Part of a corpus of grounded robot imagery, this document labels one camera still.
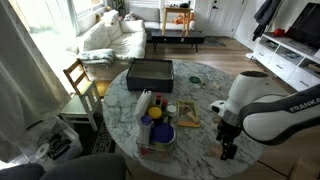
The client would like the small wooden chair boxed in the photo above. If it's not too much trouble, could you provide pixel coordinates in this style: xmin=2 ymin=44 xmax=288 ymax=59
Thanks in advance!
xmin=60 ymin=59 xmax=101 ymax=131

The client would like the yellow lid jar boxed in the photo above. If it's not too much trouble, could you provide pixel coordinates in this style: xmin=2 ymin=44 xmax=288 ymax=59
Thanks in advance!
xmin=148 ymin=107 xmax=163 ymax=124

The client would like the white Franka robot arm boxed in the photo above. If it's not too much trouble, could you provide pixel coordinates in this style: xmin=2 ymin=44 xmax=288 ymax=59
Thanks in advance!
xmin=210 ymin=71 xmax=320 ymax=160

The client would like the grey chair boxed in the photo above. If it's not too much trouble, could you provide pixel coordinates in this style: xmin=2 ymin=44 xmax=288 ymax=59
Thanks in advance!
xmin=0 ymin=153 xmax=126 ymax=180

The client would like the dark coffee table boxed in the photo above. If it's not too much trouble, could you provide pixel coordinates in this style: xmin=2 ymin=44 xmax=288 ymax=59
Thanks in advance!
xmin=151 ymin=30 xmax=205 ymax=49

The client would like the green round lid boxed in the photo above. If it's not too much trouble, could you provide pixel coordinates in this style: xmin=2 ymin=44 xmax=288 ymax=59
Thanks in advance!
xmin=189 ymin=76 xmax=201 ymax=84

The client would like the white storage bin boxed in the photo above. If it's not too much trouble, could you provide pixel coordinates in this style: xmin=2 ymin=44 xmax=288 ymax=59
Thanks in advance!
xmin=22 ymin=116 xmax=83 ymax=170

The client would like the white sofa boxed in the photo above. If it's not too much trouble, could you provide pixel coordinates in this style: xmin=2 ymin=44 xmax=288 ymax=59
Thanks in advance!
xmin=67 ymin=10 xmax=147 ymax=68

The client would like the dark blue open box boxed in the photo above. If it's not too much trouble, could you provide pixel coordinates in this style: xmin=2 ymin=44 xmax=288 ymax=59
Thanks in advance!
xmin=126 ymin=58 xmax=174 ymax=93

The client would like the wooden stool table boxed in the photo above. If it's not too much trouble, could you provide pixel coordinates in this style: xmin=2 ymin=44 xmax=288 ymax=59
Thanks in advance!
xmin=161 ymin=6 xmax=193 ymax=37

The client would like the black television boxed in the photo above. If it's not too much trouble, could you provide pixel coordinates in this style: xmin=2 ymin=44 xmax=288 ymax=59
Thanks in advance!
xmin=286 ymin=2 xmax=320 ymax=49

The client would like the wooden block right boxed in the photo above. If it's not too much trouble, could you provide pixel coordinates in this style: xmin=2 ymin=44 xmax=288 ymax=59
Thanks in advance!
xmin=213 ymin=82 xmax=221 ymax=90

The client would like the white pill bottle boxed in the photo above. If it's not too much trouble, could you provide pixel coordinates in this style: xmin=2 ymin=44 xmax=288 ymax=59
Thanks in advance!
xmin=167 ymin=105 xmax=177 ymax=124

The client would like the white tv cabinet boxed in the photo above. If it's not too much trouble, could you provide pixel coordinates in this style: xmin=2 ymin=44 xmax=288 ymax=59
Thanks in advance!
xmin=252 ymin=32 xmax=320 ymax=91

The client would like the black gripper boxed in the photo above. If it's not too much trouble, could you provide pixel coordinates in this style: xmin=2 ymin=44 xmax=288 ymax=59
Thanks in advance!
xmin=216 ymin=120 xmax=242 ymax=160

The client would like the large wooden block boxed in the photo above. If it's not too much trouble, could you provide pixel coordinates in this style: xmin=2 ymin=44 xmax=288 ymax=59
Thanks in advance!
xmin=209 ymin=143 xmax=223 ymax=158

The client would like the white spray bottle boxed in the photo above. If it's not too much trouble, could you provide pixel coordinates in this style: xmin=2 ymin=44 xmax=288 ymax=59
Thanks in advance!
xmin=134 ymin=89 xmax=152 ymax=125

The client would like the blue lid container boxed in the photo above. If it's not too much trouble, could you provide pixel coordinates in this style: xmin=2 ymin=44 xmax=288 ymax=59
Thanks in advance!
xmin=151 ymin=123 xmax=174 ymax=144

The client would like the clear bin of bottles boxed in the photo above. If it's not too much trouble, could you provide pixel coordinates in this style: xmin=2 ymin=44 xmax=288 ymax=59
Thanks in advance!
xmin=136 ymin=130 xmax=176 ymax=163

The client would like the hanging dark coat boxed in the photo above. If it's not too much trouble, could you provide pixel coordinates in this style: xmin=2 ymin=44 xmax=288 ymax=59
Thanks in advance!
xmin=252 ymin=0 xmax=281 ymax=41

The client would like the folded grey blanket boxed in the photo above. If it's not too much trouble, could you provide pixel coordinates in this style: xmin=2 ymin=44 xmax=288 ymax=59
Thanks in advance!
xmin=77 ymin=49 xmax=114 ymax=66

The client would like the yellow framed picture book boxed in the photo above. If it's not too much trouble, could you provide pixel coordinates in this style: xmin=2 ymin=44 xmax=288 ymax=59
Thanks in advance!
xmin=176 ymin=100 xmax=200 ymax=127

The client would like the white curtain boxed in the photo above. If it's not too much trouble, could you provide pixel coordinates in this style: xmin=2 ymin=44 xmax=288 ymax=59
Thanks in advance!
xmin=0 ymin=0 xmax=70 ymax=163

